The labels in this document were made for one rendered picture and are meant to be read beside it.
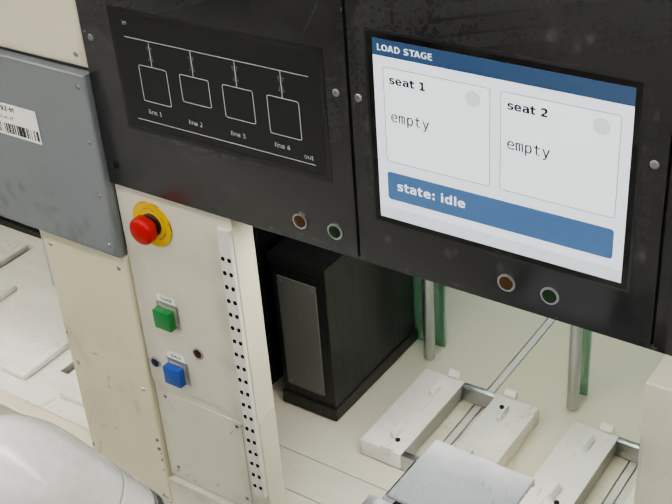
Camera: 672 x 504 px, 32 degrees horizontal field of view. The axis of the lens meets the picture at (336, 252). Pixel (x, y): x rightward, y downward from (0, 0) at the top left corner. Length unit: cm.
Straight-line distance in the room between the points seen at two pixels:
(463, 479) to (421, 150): 35
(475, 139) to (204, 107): 36
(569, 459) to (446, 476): 59
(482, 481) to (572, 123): 39
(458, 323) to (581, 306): 93
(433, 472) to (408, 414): 64
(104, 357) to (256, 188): 52
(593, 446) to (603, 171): 79
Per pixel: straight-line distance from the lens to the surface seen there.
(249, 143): 135
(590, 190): 114
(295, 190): 134
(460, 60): 114
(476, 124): 116
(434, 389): 192
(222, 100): 135
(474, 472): 124
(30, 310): 235
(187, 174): 145
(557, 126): 112
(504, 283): 124
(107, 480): 89
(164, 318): 162
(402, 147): 122
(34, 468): 86
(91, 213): 162
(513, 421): 187
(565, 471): 179
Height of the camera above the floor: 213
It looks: 32 degrees down
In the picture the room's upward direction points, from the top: 5 degrees counter-clockwise
